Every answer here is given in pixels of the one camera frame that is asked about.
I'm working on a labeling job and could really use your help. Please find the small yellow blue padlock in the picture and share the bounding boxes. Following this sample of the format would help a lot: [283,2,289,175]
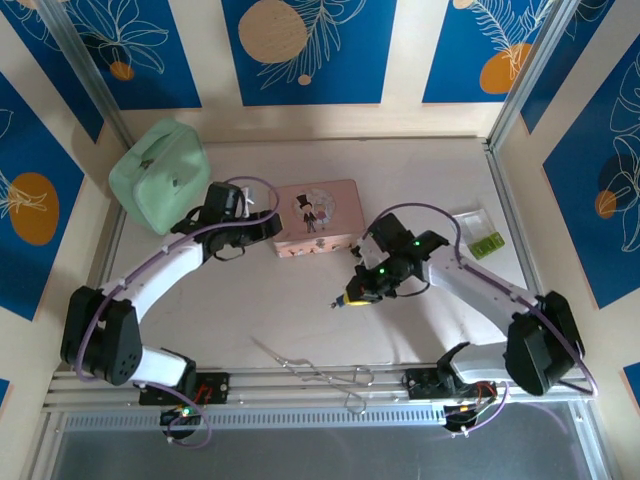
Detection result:
[327,293,370,309]

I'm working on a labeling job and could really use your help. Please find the pink tin box with couple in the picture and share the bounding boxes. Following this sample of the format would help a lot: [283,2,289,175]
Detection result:
[272,178,362,260]

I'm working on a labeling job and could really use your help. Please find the clear plastic packet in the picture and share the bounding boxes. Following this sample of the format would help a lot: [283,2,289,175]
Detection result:
[449,201,495,245]

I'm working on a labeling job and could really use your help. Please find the mint green fabric pouch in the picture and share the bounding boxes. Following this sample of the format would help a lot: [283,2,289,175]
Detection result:
[108,117,211,237]

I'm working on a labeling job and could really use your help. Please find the green block strip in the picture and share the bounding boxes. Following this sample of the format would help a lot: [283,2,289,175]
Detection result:
[469,232,506,260]

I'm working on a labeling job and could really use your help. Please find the grey metal sheet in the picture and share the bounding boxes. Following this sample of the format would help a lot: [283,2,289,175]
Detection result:
[29,414,619,480]

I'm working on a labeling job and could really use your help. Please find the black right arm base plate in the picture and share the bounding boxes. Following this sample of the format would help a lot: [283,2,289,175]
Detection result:
[404,368,501,401]

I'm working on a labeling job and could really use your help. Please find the metal wire tongs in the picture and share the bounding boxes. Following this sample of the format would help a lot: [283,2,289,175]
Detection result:
[249,335,396,416]

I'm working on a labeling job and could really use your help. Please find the aluminium side rail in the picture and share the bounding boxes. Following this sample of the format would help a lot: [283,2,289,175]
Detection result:
[74,204,127,371]
[483,139,559,359]

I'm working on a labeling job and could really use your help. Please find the aluminium frame rail wide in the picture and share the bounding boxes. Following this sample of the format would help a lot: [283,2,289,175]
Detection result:
[42,359,594,415]

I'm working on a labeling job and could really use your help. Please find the perforated metal cable duct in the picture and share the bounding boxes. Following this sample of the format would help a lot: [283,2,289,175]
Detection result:
[59,407,450,432]

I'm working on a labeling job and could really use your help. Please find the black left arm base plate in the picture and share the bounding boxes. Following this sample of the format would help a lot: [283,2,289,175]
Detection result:
[138,372,231,406]

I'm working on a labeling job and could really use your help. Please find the aluminium frame post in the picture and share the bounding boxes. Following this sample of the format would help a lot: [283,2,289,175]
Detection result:
[487,0,581,151]
[37,0,135,146]

